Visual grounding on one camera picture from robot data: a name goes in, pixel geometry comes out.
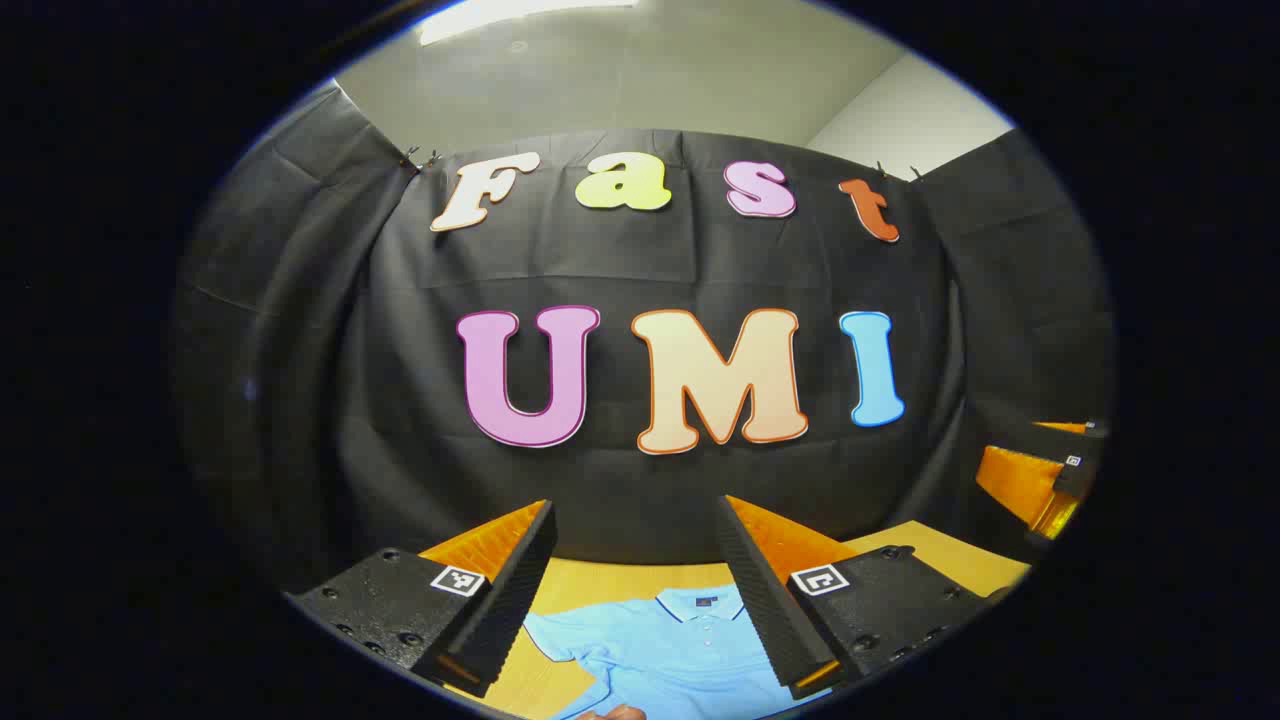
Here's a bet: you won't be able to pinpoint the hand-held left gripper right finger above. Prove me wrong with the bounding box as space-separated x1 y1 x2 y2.
714 494 1001 701

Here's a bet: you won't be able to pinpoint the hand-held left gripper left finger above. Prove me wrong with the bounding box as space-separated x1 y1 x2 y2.
285 500 558 699

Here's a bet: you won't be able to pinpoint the light blue T-shirt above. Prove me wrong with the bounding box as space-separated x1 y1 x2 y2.
522 585 831 720

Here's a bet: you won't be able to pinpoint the black backdrop cloth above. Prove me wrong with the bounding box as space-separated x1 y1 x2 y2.
170 80 1116 601

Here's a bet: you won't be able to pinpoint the ceiling light panel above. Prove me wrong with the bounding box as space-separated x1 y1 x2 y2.
418 0 641 47

